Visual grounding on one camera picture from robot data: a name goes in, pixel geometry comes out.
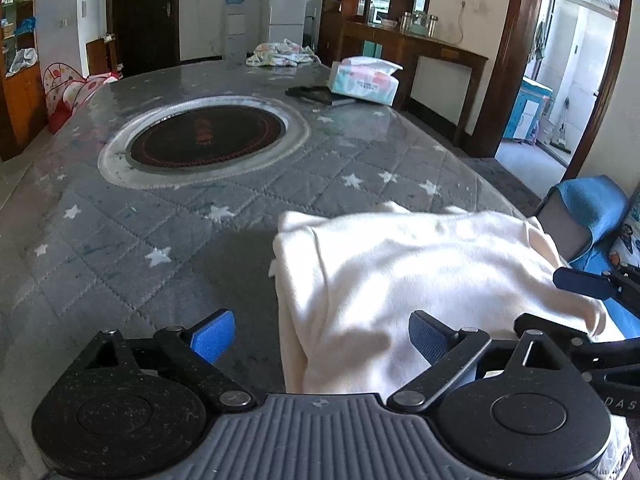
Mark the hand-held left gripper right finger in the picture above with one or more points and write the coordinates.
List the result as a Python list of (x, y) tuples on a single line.
[(430, 335)]

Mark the glass jar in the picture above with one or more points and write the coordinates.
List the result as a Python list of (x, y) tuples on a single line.
[(432, 24), (405, 22)]

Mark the red dotted bag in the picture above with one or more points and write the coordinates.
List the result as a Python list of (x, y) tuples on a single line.
[(65, 92)]

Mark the white garment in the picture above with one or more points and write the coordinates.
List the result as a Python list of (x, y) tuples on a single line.
[(400, 270)]

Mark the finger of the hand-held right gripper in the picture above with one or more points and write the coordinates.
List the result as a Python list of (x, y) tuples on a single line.
[(555, 327), (580, 282)]

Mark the grey quilted star table cover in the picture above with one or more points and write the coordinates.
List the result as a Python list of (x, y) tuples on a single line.
[(150, 240)]

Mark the teal box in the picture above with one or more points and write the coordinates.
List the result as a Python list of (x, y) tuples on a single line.
[(372, 49)]

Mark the tissue pack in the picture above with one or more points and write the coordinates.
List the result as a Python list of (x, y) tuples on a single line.
[(362, 85)]

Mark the round black induction cooktop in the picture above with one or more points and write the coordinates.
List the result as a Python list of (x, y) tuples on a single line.
[(200, 132)]

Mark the mop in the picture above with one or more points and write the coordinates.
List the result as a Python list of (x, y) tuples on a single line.
[(561, 130)]

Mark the blue appliance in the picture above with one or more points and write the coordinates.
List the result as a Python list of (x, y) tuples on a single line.
[(527, 110)]

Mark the wooden shelf cabinet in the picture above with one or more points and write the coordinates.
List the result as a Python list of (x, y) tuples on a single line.
[(20, 85)]

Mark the small wooden cabinet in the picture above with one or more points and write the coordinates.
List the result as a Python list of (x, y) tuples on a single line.
[(100, 57)]

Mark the blue chair cover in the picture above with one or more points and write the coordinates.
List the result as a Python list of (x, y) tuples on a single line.
[(595, 205)]

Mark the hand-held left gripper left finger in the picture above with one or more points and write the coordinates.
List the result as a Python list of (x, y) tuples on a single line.
[(215, 335)]

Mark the cartoon print cushion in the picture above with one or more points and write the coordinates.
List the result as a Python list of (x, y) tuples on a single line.
[(627, 245)]

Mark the water dispenser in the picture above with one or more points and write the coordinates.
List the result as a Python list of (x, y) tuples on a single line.
[(235, 30)]

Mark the dark wooden door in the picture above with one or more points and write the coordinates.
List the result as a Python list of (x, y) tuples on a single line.
[(142, 15)]

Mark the white refrigerator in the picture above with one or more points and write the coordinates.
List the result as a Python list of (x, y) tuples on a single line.
[(286, 5)]

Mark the dark wooden sideboard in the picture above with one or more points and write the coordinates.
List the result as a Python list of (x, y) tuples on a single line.
[(440, 55)]

